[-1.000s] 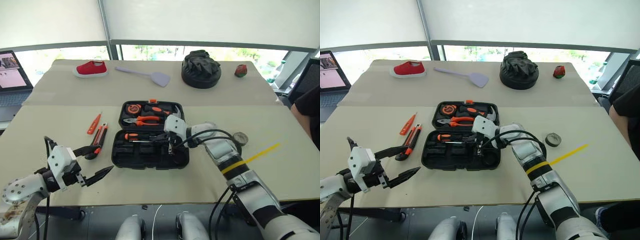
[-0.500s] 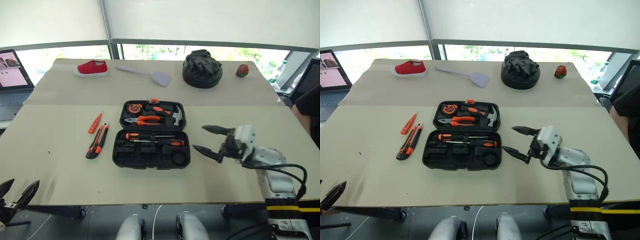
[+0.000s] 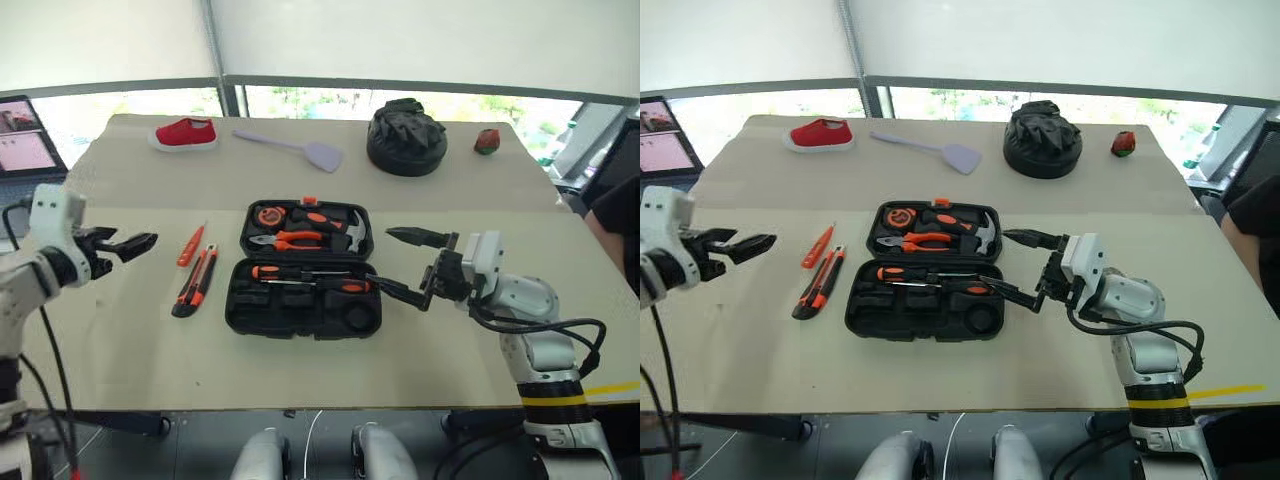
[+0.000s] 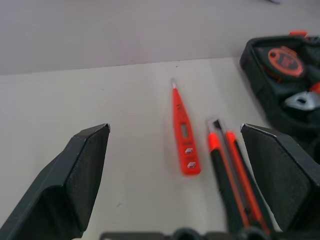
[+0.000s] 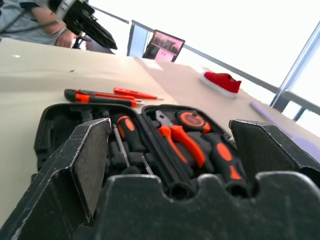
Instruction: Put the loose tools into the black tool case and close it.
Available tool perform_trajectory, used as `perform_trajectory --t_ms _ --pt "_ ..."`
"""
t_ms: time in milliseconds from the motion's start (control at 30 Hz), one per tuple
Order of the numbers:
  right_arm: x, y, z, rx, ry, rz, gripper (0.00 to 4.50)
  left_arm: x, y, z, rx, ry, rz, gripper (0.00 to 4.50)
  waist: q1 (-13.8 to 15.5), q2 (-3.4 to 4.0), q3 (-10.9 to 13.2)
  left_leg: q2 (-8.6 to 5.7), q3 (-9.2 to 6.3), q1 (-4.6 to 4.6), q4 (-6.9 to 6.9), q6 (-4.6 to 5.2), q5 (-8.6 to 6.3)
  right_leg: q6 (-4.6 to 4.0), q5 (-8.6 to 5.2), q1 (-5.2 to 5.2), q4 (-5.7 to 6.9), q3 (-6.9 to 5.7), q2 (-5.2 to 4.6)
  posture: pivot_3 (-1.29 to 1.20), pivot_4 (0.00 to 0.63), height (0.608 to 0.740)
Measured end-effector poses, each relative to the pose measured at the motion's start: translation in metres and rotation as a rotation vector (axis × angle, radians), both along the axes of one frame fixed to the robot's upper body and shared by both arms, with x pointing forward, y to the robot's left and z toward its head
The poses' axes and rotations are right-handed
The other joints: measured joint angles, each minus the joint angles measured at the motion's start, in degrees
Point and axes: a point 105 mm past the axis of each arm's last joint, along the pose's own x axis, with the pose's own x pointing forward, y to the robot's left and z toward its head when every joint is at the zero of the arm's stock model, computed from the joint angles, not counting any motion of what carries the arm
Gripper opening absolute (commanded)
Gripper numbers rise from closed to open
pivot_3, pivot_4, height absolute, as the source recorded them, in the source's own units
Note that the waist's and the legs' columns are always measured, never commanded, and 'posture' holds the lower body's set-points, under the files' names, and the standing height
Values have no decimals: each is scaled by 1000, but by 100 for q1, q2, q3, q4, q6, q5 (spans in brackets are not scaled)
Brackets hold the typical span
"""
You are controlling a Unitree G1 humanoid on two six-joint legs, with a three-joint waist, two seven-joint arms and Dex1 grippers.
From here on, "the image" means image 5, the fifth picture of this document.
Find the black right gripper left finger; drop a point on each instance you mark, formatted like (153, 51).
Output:
(50, 190)

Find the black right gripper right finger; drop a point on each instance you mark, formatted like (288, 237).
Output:
(270, 147)

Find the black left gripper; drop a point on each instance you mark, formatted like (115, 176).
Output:
(78, 16)

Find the black plastic tool case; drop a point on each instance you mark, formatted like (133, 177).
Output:
(50, 130)

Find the orange tester screwdriver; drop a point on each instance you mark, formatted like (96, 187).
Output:
(130, 92)

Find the black orange utility knife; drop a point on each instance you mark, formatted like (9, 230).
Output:
(105, 100)

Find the open laptop computer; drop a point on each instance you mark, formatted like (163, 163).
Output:
(165, 46)

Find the red canvas shoe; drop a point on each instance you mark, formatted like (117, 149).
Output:
(221, 81)

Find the person in grey shirt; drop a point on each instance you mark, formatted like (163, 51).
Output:
(15, 22)

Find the black orange tape measure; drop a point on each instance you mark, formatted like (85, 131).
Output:
(191, 120)

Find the silver shaft screwdriver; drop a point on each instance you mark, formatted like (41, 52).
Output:
(121, 145)

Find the grey window frame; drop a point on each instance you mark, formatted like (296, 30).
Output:
(291, 75)

